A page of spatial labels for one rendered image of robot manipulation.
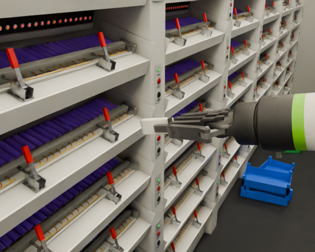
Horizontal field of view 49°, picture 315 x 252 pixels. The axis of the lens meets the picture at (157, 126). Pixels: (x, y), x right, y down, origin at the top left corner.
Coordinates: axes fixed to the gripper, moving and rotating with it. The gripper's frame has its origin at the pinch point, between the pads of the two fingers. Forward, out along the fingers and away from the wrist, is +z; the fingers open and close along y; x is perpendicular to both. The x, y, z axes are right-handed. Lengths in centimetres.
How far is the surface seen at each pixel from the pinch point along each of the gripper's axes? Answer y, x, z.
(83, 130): 6.5, -2.8, 26.0
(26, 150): -14.5, 0.5, 21.9
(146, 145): 30.3, -16.6, 23.9
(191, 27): 77, 15, 22
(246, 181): 147, -90, 31
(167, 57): 42.1, 8.8, 17.3
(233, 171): 146, -82, 38
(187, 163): 73, -43, 33
